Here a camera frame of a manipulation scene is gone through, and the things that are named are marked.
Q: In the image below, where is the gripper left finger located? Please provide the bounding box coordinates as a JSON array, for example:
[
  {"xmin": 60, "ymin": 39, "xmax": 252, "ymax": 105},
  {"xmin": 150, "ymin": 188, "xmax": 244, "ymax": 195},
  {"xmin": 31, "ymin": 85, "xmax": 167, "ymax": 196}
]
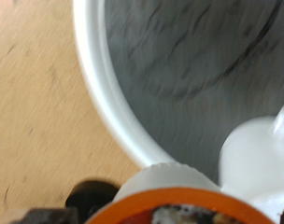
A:
[{"xmin": 9, "ymin": 207, "xmax": 79, "ymax": 224}]

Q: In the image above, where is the white ceramic mug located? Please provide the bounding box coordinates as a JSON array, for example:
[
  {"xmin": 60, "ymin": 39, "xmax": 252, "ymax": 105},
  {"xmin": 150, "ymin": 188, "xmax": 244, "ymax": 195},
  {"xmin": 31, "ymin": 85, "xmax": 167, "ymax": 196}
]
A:
[{"xmin": 218, "ymin": 103, "xmax": 284, "ymax": 224}]

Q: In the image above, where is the white two-tier turntable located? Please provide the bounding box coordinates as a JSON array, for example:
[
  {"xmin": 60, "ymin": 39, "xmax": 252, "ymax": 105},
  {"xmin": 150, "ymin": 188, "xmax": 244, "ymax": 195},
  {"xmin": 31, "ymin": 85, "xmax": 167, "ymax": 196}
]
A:
[{"xmin": 71, "ymin": 0, "xmax": 284, "ymax": 185}]

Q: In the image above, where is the k-cup pod blue red lid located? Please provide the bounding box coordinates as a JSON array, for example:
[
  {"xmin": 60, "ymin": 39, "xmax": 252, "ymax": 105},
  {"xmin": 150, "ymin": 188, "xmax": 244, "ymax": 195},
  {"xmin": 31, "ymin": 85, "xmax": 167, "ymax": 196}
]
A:
[{"xmin": 85, "ymin": 161, "xmax": 277, "ymax": 224}]

